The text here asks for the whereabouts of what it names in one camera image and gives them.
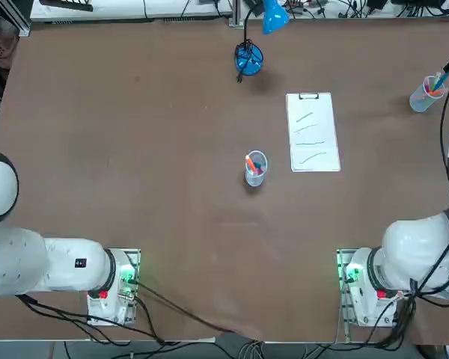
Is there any black base cable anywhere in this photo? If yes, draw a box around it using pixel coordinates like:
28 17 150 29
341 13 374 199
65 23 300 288
133 280 245 335

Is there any aluminium table edge rail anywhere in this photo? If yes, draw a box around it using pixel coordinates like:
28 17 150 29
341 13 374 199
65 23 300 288
17 14 449 37

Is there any white paper with blue lines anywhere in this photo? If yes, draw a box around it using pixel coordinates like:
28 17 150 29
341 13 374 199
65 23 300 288
286 93 341 173

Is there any clear plastic cup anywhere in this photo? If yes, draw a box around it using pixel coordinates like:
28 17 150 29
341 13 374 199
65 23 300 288
409 74 449 114
244 150 269 188

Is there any black ridged power supply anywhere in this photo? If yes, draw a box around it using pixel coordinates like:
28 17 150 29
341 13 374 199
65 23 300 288
40 0 95 13

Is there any blue desk lamp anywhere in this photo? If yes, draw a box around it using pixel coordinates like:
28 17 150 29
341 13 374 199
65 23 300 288
233 0 292 79

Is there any clipboard with black clip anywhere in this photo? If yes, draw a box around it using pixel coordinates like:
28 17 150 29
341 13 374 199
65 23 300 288
284 91 342 174

